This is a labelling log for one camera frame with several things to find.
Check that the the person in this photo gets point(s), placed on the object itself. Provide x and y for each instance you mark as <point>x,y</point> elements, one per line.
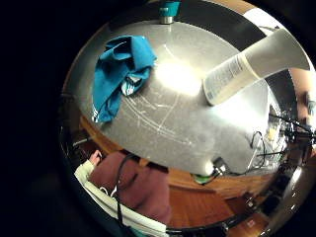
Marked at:
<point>144,191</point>

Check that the blue cloth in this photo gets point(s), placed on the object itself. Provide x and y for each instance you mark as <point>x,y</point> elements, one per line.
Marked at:
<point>112,75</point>

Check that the green object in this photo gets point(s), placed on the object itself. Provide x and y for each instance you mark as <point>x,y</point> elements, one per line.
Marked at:
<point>201,179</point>

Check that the white round object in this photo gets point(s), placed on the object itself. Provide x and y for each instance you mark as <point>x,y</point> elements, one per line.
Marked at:
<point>207,168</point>

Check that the small black device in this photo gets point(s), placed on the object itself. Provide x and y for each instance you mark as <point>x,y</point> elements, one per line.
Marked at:
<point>220,165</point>

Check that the teal and silver cup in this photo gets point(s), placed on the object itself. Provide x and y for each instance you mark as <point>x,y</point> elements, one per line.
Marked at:
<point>168,11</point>

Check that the white plastic bottle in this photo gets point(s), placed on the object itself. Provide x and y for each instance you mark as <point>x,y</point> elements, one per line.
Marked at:
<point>237,74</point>

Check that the black stand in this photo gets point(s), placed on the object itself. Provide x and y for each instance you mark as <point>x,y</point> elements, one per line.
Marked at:
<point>293,126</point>

